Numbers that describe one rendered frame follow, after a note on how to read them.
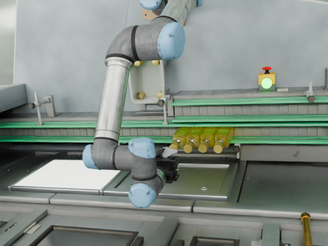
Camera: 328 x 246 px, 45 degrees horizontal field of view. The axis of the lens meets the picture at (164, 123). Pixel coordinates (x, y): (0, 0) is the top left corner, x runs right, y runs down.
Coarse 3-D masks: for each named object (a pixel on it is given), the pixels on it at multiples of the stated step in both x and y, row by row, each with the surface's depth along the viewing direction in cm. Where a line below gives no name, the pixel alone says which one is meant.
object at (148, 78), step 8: (144, 64) 189; (152, 64) 188; (160, 64) 180; (136, 72) 191; (144, 72) 190; (152, 72) 189; (160, 72) 188; (136, 80) 191; (144, 80) 191; (152, 80) 190; (160, 80) 189; (136, 88) 191; (144, 88) 192; (152, 88) 191; (160, 88) 190; (152, 96) 192
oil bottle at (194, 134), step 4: (192, 128) 170; (196, 128) 169; (200, 128) 169; (204, 128) 170; (192, 132) 164; (196, 132) 163; (200, 132) 163; (188, 136) 159; (192, 136) 159; (196, 136) 159; (188, 140) 159; (192, 140) 158; (196, 140) 158; (196, 144) 158; (196, 148) 160
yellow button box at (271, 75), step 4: (264, 72) 173; (268, 72) 172; (272, 72) 174; (260, 76) 170; (264, 76) 170; (268, 76) 169; (272, 76) 169; (260, 80) 171; (272, 80) 169; (260, 84) 171; (272, 84) 170; (260, 88) 172; (264, 88) 171; (268, 88) 171; (272, 88) 170
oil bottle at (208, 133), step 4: (208, 128) 167; (212, 128) 166; (216, 128) 166; (204, 132) 161; (208, 132) 161; (212, 132) 161; (200, 136) 158; (204, 136) 157; (208, 136) 157; (212, 136) 157; (200, 140) 158; (208, 140) 156; (212, 140) 157; (212, 144) 157
